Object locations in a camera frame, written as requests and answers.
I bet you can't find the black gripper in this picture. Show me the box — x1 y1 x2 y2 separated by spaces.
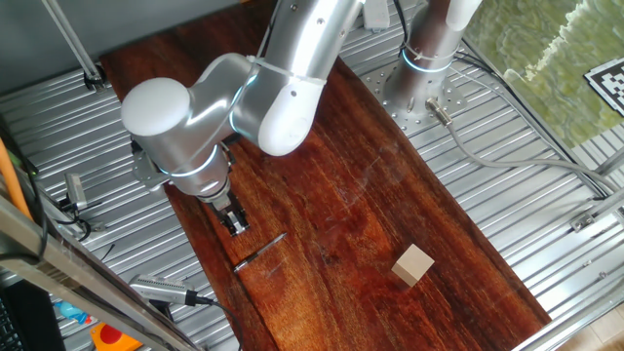
204 189 252 239

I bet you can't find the clear black gel pen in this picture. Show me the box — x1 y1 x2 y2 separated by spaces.
232 232 289 275

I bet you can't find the orange emergency stop button box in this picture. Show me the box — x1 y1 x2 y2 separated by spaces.
89 322 143 351

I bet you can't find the small cardboard box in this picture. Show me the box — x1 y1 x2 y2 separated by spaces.
390 243 436 289

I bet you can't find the orange pipe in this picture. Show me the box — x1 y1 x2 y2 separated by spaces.
0 137 33 221

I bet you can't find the metal stand pole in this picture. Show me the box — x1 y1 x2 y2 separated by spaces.
40 0 107 93

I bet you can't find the white power strip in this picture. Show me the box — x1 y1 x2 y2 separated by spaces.
362 0 392 32

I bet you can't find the black white fiducial tag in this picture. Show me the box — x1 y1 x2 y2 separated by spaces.
582 58 624 118

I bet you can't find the black camera cable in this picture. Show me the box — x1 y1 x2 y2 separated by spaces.
184 291 245 351

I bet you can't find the grey ridged camera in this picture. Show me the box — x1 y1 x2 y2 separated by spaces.
128 273 197 307

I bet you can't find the small grey camera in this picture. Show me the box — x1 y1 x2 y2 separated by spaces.
64 172 90 212

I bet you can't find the metal frame beam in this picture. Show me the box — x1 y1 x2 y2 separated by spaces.
0 193 201 351

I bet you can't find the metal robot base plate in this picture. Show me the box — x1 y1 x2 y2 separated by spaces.
359 57 470 138

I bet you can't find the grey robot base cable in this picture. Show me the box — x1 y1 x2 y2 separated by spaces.
424 97 624 194

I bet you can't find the small metal bracket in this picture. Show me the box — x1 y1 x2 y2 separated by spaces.
569 211 597 233

